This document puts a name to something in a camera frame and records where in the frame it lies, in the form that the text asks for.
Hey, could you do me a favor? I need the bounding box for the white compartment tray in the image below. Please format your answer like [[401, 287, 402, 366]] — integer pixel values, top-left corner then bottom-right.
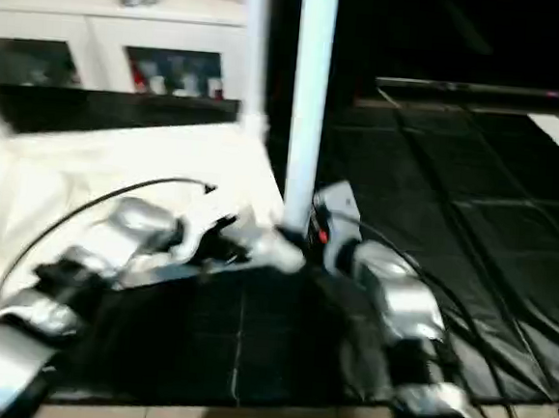
[[0, 104, 316, 351]]

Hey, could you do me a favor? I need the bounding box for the black work mat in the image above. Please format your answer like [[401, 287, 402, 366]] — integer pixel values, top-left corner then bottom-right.
[[0, 66, 559, 418]]

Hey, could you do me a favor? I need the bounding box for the small red bottle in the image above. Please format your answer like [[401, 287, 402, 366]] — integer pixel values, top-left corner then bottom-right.
[[132, 62, 150, 95]]

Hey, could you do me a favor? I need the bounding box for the white glass-door cabinet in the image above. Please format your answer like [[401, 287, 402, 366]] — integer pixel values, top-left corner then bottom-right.
[[0, 0, 253, 105]]

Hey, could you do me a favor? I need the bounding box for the long black bar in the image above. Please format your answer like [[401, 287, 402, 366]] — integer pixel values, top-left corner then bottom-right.
[[376, 73, 559, 106]]

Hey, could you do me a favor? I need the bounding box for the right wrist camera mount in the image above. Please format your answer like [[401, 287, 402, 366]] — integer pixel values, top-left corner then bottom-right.
[[306, 179, 365, 269]]

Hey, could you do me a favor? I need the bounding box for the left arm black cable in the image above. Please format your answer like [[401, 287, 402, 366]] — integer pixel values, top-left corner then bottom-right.
[[0, 163, 217, 335]]

